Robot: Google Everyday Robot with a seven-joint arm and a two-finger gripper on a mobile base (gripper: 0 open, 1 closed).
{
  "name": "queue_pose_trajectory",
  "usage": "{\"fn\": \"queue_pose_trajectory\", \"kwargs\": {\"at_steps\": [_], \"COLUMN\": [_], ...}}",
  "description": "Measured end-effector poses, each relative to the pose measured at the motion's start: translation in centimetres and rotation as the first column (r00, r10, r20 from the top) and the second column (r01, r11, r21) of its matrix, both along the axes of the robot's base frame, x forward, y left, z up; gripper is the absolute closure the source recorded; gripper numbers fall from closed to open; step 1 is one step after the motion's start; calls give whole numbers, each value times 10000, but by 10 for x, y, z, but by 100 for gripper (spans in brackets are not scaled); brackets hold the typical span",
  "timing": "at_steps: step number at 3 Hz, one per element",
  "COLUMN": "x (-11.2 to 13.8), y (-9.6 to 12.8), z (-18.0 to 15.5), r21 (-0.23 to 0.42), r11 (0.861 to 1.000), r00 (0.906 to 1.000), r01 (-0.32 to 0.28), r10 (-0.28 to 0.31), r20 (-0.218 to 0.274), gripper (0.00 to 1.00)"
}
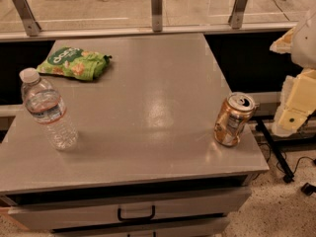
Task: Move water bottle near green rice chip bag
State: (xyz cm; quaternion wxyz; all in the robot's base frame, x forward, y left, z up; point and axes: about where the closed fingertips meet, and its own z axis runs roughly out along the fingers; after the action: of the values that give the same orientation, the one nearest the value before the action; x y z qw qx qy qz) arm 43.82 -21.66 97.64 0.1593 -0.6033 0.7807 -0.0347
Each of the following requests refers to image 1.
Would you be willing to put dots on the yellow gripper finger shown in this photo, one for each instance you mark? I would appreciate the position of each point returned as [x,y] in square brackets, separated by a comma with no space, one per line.
[283,44]
[297,103]

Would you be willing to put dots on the clear plastic water bottle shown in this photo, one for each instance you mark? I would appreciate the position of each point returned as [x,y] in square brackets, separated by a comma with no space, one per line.
[45,104]

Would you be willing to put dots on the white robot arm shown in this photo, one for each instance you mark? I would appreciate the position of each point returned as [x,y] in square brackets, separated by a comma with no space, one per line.
[303,46]

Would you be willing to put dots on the green rice chip bag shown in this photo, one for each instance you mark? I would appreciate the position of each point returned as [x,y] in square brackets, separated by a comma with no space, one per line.
[76,63]

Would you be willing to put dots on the grey railing ledge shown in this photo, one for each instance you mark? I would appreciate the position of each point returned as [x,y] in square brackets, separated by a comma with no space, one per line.
[147,31]

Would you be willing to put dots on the orange soda can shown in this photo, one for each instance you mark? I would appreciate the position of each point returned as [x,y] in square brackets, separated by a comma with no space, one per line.
[237,108]

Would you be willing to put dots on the black stand leg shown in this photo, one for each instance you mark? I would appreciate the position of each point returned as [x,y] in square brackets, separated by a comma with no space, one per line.
[288,174]

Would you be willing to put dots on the grey lower drawer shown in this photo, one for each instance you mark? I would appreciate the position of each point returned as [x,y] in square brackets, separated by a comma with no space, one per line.
[185,227]

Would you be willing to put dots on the grey drawer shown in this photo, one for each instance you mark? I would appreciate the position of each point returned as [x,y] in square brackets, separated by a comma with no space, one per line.
[185,227]
[79,213]

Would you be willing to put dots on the grey upper drawer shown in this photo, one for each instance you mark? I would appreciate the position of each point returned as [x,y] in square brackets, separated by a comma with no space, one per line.
[79,213]

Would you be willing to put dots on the right metal railing bracket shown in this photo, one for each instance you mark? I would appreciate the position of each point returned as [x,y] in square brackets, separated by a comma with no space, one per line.
[237,15]

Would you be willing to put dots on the metal railing bracket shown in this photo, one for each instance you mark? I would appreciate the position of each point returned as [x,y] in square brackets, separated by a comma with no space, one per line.
[237,15]
[156,15]
[31,26]

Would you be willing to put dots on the middle metal railing bracket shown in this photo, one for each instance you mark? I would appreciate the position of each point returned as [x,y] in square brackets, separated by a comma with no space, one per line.
[156,15]

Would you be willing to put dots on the black drawer handle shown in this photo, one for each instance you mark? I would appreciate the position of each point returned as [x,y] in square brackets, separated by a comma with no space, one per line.
[136,214]

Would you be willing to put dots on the left metal railing bracket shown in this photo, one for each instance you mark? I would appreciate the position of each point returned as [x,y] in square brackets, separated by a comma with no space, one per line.
[31,26]

